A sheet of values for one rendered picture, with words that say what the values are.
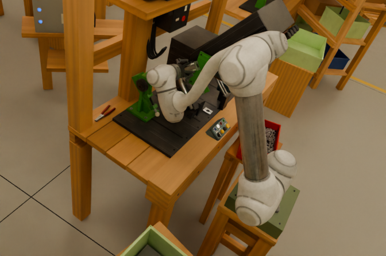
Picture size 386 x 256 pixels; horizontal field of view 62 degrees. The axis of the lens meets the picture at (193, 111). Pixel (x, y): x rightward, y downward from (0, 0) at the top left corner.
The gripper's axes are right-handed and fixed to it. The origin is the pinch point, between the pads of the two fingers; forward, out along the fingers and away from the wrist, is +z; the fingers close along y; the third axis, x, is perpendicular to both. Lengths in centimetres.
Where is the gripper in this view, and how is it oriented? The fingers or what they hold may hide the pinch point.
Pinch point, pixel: (192, 67)
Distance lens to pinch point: 189.4
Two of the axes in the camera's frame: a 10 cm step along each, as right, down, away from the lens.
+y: -3.4, -9.4, -0.8
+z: 4.6, -2.4, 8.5
